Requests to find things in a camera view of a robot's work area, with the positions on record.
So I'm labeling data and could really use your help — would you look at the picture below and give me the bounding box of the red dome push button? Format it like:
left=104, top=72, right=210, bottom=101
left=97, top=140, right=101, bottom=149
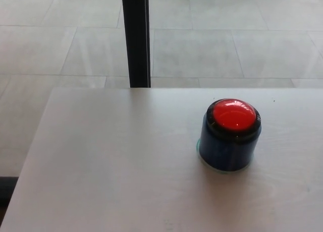
left=196, top=98, right=262, bottom=176

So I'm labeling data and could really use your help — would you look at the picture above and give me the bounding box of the black vertical window frame post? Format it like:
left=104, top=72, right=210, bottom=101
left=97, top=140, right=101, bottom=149
left=121, top=0, right=152, bottom=88

